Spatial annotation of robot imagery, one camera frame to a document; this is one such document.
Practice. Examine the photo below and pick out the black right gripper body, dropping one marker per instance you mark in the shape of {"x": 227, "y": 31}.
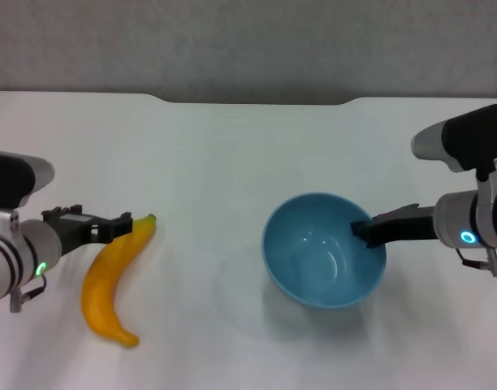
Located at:
{"x": 413, "y": 227}

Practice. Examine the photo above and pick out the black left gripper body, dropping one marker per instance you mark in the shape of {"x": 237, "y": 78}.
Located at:
{"x": 74, "y": 233}

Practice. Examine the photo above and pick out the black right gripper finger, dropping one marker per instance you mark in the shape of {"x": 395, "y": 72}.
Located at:
{"x": 398, "y": 211}
{"x": 370, "y": 233}

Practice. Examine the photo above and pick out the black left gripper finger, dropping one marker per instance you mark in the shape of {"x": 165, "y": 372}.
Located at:
{"x": 63, "y": 211}
{"x": 114, "y": 229}

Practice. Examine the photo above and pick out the yellow banana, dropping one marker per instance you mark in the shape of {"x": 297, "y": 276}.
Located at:
{"x": 106, "y": 268}

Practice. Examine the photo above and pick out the blue bowl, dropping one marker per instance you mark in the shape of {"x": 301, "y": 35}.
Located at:
{"x": 313, "y": 276}

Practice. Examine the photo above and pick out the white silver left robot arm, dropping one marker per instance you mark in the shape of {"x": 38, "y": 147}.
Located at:
{"x": 13, "y": 256}

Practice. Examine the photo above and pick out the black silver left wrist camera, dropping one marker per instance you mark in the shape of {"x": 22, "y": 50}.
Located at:
{"x": 13, "y": 174}

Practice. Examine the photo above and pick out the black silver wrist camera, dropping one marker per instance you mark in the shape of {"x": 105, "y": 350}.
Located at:
{"x": 13, "y": 174}
{"x": 472, "y": 138}

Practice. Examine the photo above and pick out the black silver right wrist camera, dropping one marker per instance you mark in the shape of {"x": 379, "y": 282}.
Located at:
{"x": 472, "y": 138}

